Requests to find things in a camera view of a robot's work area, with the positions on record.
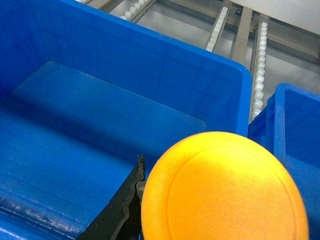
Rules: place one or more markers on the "blue crate on right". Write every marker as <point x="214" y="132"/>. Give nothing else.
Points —
<point x="289" y="127"/>

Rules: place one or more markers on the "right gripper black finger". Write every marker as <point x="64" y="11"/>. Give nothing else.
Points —
<point x="121" y="217"/>

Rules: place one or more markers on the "yellow mushroom push button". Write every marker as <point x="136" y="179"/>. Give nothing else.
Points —
<point x="221" y="186"/>

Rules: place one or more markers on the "white roller track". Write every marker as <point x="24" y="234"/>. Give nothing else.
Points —
<point x="257" y="68"/>
<point x="217" y="29"/>

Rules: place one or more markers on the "metal roller rack frame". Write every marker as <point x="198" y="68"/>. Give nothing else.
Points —
<point x="242" y="21"/>

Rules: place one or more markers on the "large blue plastic crate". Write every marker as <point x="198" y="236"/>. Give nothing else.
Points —
<point x="82" y="94"/>

